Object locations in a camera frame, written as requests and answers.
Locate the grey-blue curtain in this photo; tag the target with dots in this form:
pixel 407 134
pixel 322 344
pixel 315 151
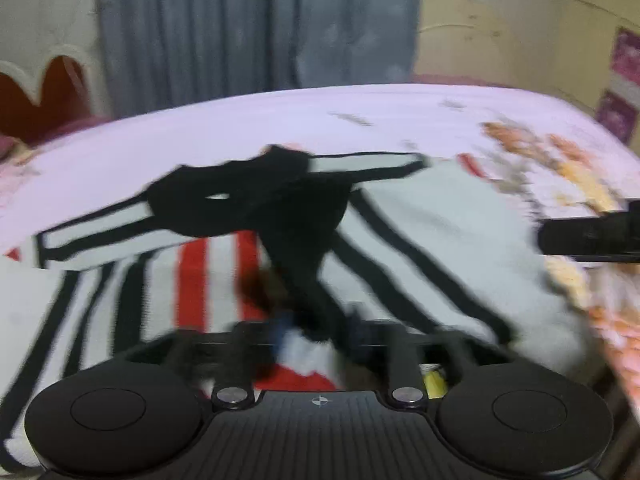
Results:
pixel 250 25

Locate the red and white headboard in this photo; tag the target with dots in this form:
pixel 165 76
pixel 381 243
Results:
pixel 55 95

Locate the striped knit sweater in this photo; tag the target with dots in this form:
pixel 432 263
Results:
pixel 210 280

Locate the purple wall hanging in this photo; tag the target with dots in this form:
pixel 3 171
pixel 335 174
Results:
pixel 625 65

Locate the pink floral bed sheet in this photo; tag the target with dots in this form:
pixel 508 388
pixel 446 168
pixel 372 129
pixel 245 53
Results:
pixel 250 120

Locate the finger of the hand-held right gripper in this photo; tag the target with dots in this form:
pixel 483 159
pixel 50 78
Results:
pixel 585 236

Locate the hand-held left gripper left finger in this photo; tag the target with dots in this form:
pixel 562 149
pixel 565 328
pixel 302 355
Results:
pixel 278 341

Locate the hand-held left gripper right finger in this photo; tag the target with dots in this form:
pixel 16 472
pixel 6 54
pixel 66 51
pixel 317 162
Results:
pixel 356 334

